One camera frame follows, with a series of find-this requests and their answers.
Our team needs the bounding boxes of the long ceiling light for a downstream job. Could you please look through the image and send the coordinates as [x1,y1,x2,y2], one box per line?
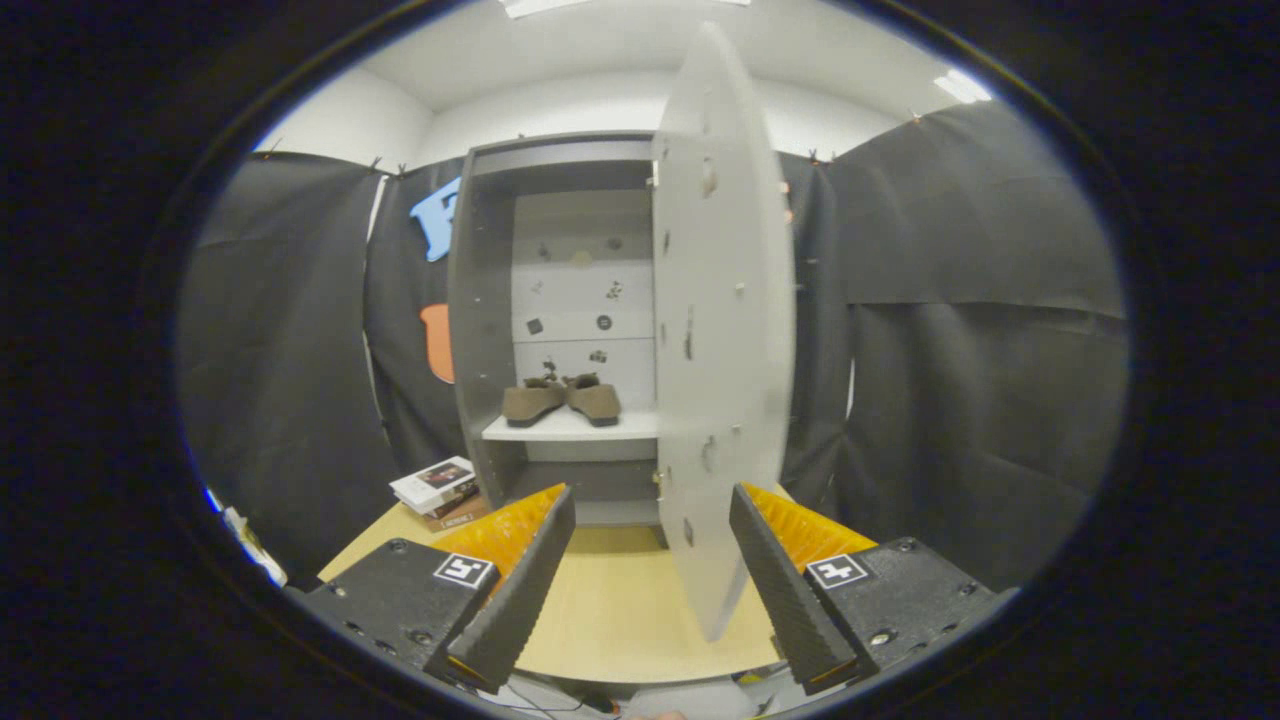
[500,0,751,19]

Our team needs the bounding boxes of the brown fluffy shoe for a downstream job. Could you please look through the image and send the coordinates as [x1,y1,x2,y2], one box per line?
[502,375,569,429]
[563,373,622,428]

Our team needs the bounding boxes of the black backdrop cloth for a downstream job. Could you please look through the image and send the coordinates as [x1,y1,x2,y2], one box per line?
[178,100,1131,591]

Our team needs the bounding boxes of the dark grey shoe cabinet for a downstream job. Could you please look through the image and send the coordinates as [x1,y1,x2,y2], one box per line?
[447,130,801,546]

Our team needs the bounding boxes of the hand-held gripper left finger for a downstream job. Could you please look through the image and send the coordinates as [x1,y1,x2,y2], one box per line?
[300,485,579,695]

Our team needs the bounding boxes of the white cover book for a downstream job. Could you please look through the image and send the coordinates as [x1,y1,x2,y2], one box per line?
[389,456,478,514]

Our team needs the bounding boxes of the brown cover book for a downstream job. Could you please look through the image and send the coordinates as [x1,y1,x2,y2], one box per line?
[430,497,493,533]

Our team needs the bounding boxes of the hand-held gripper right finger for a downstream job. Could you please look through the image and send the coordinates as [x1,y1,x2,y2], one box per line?
[729,483,1021,697]

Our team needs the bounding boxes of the small ceiling light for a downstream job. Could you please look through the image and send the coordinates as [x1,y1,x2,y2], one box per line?
[935,68,993,104]

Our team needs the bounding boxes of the white crumpled clutter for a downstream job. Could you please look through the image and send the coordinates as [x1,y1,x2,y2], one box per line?
[222,505,291,589]

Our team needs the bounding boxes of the dark cover book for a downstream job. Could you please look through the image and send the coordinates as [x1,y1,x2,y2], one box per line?
[415,488,483,521]

